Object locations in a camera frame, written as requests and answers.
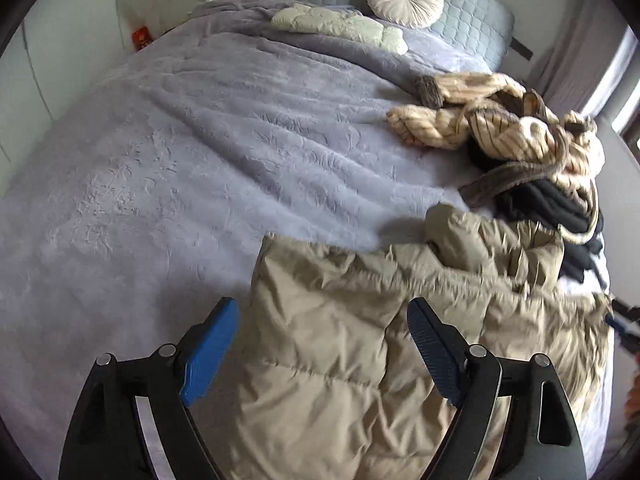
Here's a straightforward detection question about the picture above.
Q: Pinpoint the window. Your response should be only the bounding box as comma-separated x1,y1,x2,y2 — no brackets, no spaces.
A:
582,25,640,146

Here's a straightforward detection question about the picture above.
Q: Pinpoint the white wardrobe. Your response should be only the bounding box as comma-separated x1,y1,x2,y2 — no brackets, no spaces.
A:
0,10,126,171

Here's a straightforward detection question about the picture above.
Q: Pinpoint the grey curtain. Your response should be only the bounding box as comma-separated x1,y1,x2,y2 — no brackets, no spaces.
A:
525,0,626,106

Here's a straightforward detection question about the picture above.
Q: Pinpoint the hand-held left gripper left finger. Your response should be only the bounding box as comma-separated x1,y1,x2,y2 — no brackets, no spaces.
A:
59,296,241,480

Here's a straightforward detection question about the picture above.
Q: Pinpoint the beige puffer jacket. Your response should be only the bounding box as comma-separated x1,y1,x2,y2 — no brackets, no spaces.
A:
227,203,615,480

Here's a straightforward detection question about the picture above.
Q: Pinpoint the black garment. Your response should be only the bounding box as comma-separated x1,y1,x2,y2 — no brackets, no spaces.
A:
467,150,606,283

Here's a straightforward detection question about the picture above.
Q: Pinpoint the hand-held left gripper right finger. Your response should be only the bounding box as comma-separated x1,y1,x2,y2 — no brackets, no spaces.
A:
406,297,587,480

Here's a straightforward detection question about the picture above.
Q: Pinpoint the lavender bed blanket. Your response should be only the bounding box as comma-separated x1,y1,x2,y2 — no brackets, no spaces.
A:
0,0,613,480

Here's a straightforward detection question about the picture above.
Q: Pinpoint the grey quilted headboard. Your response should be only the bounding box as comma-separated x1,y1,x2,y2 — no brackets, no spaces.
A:
225,0,516,73

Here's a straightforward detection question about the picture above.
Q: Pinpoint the cream quilted garment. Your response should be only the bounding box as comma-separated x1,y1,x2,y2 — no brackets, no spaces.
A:
271,3,409,56

